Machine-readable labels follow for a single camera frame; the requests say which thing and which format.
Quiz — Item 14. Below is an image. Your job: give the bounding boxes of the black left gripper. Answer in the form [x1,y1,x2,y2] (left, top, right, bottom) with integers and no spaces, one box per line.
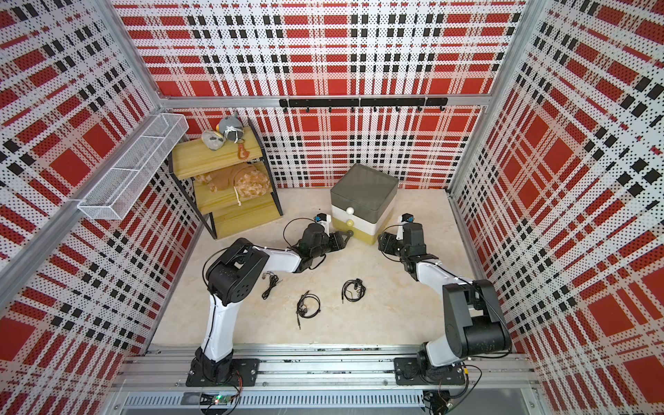
[312,231,351,259]

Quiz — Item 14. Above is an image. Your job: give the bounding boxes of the yellow bottom drawer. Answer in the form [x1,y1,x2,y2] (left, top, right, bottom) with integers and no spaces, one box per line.
[332,218,387,246]

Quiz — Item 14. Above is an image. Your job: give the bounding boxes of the white drawer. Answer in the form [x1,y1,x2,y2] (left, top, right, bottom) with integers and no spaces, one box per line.
[332,200,396,236]

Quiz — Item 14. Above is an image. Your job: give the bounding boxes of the black earphones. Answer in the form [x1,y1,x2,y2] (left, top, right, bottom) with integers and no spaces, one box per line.
[296,290,322,329]
[341,278,367,303]
[261,271,280,300]

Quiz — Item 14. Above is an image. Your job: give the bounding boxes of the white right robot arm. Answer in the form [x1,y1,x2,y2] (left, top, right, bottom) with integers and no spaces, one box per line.
[378,214,512,382]

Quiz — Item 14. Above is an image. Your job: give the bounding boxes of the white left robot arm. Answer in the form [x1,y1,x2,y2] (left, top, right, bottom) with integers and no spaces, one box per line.
[186,221,354,387]

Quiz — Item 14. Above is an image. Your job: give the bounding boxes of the three-tier plastic drawer cabinet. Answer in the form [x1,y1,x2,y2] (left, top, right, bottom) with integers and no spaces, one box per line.
[330,164,399,245]

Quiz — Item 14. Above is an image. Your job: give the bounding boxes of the brown plush toy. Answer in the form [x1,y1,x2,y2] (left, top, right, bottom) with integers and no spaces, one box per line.
[195,163,271,202]

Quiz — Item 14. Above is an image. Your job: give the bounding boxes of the wooden three-tier shelf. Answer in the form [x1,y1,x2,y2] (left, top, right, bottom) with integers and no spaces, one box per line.
[169,116,283,240]

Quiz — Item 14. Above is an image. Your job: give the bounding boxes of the orange carabiner clip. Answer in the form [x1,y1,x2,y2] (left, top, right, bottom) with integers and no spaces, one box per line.
[237,143,250,160]

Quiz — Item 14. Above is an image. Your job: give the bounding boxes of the white grey plush toy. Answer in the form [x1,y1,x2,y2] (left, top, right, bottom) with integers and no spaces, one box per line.
[201,130,227,151]

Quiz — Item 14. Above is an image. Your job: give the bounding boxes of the green circuit board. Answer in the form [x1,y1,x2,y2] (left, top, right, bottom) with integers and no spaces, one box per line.
[200,394,235,407]

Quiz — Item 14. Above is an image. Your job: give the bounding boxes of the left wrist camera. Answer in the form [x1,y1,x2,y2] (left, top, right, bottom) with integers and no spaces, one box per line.
[314,213,331,233]

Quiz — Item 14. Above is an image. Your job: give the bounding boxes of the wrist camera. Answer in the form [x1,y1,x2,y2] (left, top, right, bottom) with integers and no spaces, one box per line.
[397,214,414,240]
[314,213,331,233]

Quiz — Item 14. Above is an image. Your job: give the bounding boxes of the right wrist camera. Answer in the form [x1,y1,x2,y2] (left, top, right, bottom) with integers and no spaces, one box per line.
[397,214,414,240]

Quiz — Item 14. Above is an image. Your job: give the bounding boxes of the black wall hook rail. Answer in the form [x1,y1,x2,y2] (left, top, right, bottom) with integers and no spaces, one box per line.
[279,97,449,111]

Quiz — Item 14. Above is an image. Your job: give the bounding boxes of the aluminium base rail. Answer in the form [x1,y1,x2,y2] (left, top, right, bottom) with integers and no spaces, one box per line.
[103,344,547,414]

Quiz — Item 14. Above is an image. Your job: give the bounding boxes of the white wire mesh basket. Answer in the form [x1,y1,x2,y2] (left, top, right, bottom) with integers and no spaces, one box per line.
[78,112,188,221]

